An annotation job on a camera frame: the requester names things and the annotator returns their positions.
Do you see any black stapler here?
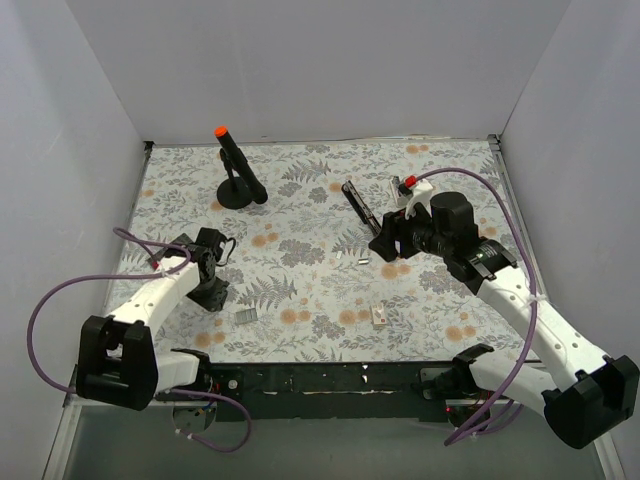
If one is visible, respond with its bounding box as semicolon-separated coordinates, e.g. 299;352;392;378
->
341;180;382;236

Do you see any beige stapler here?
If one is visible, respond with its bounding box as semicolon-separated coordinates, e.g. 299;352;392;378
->
389;176;407;209

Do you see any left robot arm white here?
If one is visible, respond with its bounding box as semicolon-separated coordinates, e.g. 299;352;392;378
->
76;228;236;411

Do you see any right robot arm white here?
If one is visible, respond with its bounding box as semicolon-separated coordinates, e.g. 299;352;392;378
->
369;192;639;449

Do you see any small staple box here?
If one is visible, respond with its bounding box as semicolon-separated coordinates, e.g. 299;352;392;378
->
370;303;388;327

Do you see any black microphone on stand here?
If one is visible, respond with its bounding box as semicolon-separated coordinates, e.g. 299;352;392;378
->
214;126;268;210

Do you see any floral patterned table mat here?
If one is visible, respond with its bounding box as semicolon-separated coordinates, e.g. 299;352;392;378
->
130;141;523;362

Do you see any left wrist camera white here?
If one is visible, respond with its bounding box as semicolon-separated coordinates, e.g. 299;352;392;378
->
148;247;179;270

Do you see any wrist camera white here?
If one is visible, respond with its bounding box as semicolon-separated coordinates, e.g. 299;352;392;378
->
148;247;179;270
404;175;434;220

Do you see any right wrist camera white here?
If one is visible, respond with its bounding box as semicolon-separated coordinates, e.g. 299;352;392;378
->
404;175;434;220

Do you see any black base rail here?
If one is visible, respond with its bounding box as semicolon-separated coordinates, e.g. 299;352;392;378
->
184;361;488;422

